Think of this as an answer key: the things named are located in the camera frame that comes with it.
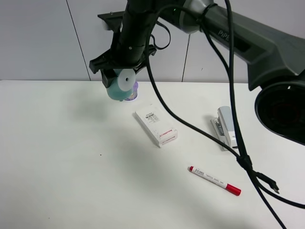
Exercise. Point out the teal pencil sharpener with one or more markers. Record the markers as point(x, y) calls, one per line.
point(121, 87)

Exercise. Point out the red white marker pen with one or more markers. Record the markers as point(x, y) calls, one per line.
point(228, 187)

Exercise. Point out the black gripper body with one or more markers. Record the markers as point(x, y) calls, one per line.
point(127, 51)

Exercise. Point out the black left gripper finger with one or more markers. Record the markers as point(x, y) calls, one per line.
point(108, 77)

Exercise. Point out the purple round container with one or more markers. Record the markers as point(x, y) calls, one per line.
point(134, 94)

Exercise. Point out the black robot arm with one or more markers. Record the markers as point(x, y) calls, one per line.
point(275, 60)

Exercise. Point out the grey white stapler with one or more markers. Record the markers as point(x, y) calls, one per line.
point(224, 127)

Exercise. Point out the white cardboard box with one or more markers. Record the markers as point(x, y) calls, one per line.
point(157, 125)

